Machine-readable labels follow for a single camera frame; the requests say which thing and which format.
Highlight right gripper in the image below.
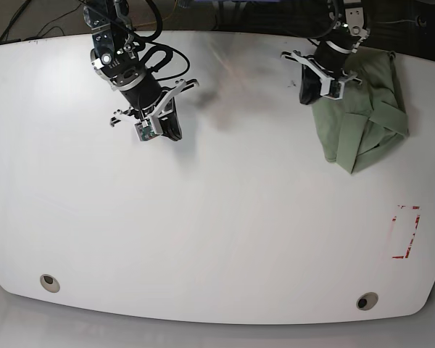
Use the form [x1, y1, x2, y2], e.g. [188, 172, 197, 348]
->
[109, 78, 199, 141]

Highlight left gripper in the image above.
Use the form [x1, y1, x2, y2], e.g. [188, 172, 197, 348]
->
[281, 39, 362, 105]

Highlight green t-shirt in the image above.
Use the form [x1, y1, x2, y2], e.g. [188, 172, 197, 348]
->
[312, 49, 409, 174]

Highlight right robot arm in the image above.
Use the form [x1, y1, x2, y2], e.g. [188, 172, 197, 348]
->
[81, 0, 199, 141]

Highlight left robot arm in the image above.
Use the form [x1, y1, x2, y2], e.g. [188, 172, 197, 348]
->
[281, 1, 370, 105]

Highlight red tape marking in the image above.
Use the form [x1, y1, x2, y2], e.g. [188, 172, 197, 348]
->
[389, 205, 421, 260]

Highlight left table grommet hole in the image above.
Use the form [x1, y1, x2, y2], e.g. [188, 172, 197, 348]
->
[40, 274, 60, 294]

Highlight table grommet hole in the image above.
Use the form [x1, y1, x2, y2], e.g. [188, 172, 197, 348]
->
[40, 274, 60, 294]
[356, 292, 378, 311]

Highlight right table grommet hole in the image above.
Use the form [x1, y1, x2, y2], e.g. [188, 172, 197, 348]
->
[356, 292, 378, 311]

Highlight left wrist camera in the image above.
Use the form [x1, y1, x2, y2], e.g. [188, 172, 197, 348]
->
[320, 77, 346, 100]

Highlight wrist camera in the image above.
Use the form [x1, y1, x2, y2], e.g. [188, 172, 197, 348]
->
[320, 77, 346, 100]
[134, 119, 157, 141]

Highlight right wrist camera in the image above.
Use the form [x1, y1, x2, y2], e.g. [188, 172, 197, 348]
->
[134, 119, 157, 141]

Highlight yellow cable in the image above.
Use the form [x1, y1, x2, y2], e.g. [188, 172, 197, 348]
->
[130, 0, 184, 30]

